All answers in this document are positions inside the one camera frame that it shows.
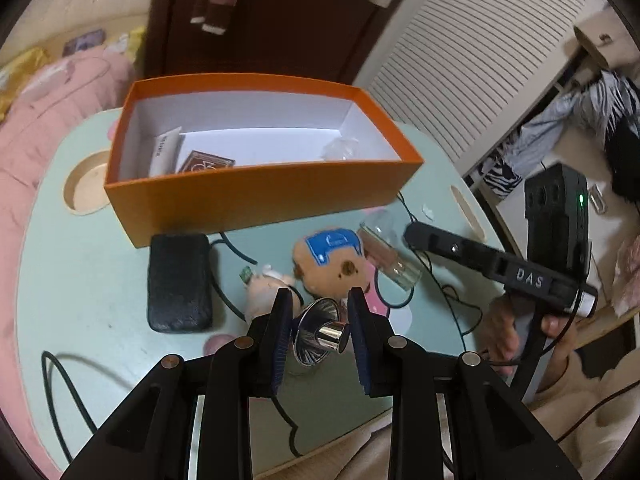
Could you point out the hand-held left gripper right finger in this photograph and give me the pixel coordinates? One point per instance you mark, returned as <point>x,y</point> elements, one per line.
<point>359,332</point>

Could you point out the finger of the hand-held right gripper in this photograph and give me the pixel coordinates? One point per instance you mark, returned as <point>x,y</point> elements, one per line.
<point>450,247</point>

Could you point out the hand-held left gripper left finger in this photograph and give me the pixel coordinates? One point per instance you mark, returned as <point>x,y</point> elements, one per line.
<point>281,332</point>

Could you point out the small metal funnel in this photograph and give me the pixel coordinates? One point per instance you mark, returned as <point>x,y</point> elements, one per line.
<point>320,330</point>

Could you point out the orange cardboard box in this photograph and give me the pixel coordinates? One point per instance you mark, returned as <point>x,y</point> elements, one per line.
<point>260,160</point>

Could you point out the person's right forearm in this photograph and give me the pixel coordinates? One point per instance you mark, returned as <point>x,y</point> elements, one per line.
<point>575,370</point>

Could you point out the person's right hand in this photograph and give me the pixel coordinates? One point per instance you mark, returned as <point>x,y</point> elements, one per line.
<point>502,332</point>

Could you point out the pink plush toy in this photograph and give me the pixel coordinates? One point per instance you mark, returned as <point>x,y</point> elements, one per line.
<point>267,292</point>

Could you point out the white paper scrap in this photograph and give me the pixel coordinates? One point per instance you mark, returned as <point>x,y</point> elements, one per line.
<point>427,210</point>

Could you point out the metal clip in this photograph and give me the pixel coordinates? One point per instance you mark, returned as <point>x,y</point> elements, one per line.
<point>597,199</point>

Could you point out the clear glass jar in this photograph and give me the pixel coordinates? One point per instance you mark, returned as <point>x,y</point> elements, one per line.
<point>387,250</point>

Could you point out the small green tag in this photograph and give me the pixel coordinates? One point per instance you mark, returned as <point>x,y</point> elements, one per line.
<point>245,274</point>

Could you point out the brown plush toy blue patch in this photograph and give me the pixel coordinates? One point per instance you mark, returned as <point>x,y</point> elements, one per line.
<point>330,260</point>

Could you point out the black and white striped cloth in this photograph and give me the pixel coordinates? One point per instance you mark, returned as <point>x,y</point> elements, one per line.
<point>575,125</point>

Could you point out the black textured pouch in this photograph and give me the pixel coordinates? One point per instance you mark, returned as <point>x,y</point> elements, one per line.
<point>179,282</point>

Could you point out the clear plastic wrapper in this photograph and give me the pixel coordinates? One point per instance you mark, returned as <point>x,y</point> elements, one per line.
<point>343,149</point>

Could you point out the white ribbed panel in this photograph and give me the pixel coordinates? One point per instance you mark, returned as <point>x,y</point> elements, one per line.
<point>475,55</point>

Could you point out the brown card pack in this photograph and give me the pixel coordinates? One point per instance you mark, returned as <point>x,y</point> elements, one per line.
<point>205,162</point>

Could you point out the white tube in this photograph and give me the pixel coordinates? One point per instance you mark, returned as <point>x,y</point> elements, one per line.
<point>165,154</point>

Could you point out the dark brown wooden door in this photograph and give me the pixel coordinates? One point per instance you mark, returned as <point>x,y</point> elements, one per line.
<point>260,15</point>

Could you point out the pink blanket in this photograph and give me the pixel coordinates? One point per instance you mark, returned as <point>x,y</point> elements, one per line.
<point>45,125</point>

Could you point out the yellow cloth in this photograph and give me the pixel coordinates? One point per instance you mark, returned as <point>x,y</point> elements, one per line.
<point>22,72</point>

